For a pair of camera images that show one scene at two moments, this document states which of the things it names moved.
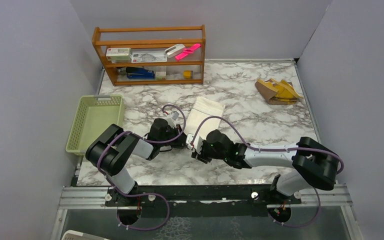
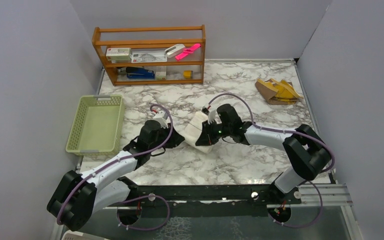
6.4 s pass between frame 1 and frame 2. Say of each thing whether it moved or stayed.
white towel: moved
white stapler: stayed
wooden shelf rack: stayed
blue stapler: stayed
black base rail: stayed
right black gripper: moved
